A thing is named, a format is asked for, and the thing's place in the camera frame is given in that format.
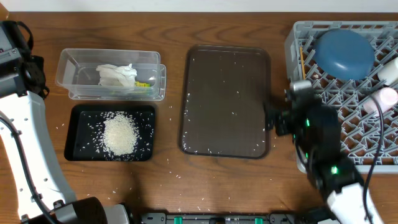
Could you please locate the pink cup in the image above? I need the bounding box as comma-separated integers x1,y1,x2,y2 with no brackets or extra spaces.
363,87,398,117

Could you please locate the dark blue plate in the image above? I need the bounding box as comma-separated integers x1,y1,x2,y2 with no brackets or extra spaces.
313,29,375,80

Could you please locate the cream white cup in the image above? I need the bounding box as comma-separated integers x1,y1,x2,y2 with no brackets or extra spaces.
377,57,398,86

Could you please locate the white tissue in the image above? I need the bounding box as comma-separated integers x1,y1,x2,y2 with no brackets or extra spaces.
96,63,137,88

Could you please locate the yellow green wrapper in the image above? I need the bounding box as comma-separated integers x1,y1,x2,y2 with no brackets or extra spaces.
135,81,151,88

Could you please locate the pile of white rice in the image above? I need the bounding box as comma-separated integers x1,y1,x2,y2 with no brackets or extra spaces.
86,111,153,160

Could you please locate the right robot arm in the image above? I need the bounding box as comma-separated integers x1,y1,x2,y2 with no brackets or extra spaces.
264,91,382,223

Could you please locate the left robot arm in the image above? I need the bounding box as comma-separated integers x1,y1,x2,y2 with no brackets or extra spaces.
1,21,131,223

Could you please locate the grey dishwasher rack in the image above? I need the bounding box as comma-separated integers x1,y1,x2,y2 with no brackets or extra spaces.
284,21,397,174

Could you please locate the clear plastic bin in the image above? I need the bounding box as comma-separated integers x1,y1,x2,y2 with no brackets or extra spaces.
55,49,161,91

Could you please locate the dark brown serving tray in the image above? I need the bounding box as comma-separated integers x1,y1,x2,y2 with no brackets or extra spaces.
178,45,271,159

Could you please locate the black plastic bin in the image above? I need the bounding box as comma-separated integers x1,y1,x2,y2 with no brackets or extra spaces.
64,104,155,161

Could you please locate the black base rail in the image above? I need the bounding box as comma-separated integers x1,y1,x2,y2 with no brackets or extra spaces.
137,212,339,224

